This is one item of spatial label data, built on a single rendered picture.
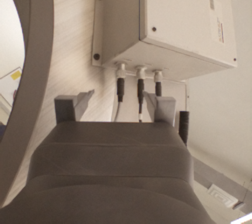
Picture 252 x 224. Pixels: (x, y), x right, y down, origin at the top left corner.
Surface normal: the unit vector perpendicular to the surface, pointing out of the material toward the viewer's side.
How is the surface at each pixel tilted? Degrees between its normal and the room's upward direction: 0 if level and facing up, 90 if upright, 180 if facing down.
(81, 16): 90
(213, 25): 90
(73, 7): 90
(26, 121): 90
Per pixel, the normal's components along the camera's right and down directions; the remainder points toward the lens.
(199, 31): 0.51, -0.11
